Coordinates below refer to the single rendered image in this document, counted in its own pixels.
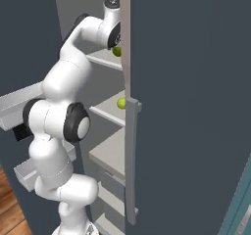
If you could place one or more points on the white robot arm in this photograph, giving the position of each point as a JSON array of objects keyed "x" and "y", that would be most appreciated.
[{"x": 62, "y": 79}]

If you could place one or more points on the green pear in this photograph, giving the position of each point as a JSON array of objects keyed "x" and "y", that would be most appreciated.
[{"x": 121, "y": 103}]

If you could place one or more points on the grey freezer rack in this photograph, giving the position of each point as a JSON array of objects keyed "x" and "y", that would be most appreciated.
[
  {"x": 109, "y": 110},
  {"x": 111, "y": 154},
  {"x": 106, "y": 58}
]

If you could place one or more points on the green lime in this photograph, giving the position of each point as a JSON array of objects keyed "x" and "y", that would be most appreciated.
[{"x": 117, "y": 51}]

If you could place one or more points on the dark grey freezer door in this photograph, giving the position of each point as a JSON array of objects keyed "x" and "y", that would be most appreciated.
[{"x": 192, "y": 82}]

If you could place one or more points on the grey freezer drawer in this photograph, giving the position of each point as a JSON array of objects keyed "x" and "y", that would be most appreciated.
[{"x": 112, "y": 198}]

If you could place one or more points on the grey door bin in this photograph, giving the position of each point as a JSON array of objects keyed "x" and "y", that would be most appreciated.
[
  {"x": 24, "y": 175},
  {"x": 13, "y": 105}
]

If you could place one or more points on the dark grey open fridge door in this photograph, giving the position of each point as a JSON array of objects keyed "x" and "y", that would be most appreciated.
[{"x": 23, "y": 33}]

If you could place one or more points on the teal cupboard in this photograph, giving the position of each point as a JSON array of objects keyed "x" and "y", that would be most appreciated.
[{"x": 237, "y": 196}]

